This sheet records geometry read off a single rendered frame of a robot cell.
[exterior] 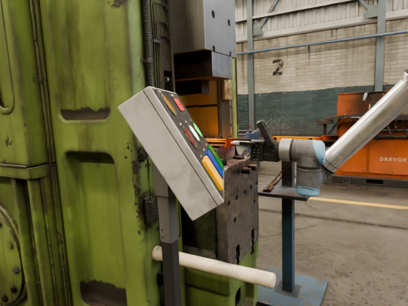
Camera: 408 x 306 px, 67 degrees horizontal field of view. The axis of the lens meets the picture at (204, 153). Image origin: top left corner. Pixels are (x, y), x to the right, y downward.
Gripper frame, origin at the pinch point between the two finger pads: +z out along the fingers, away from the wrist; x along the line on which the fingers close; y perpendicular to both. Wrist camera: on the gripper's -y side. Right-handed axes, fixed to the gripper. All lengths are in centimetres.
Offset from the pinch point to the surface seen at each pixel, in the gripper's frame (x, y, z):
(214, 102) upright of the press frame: 22.7, -16.4, 21.5
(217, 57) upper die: -8.0, -34.1, 4.6
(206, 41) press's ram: -16.3, -39.1, 4.8
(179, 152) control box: -71, -7, -18
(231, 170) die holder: -11.1, 10.3, -3.3
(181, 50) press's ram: -17.5, -36.7, 15.1
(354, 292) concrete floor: 69, 98, -50
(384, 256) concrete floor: 127, 97, -68
